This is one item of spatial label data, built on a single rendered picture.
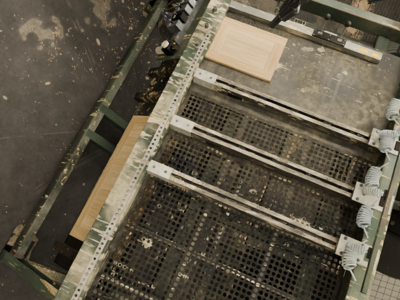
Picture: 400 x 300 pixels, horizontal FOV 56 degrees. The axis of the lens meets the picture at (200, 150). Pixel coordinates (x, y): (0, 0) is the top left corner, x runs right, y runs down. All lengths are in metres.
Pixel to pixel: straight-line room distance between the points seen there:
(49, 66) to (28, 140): 0.50
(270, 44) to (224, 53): 0.28
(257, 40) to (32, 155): 1.59
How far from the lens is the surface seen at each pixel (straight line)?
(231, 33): 2.37
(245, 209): 1.88
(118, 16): 3.01
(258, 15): 2.44
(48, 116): 2.67
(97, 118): 2.63
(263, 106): 2.11
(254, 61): 2.28
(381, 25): 2.61
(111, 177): 2.49
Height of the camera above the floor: 2.45
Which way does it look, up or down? 44 degrees down
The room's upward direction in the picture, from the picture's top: 97 degrees clockwise
